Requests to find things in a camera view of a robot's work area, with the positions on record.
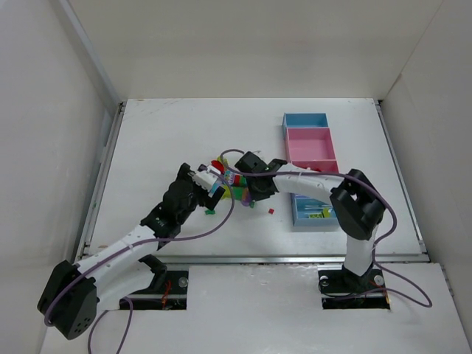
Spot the red green turquoise lego stack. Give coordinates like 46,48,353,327
233,174,248,187

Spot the round turquoise printed lego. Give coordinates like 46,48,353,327
224,171,236,186

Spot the blue and pink sorting tray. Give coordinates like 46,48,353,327
282,113,339,232

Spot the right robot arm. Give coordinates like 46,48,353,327
235,152,386,283

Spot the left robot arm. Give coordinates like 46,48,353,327
37,163,224,340

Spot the purple flower lego piece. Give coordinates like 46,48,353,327
240,197,255,208

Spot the long multicolour lego stack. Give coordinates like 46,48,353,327
222,186,251,201

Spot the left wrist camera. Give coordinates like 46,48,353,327
192,165,221,191

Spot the aluminium front rail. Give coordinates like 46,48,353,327
157,254,430,265

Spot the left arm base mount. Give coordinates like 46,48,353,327
128,269,189,310

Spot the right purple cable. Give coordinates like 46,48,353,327
219,148,433,309

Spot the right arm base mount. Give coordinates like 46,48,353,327
318,268,390,310

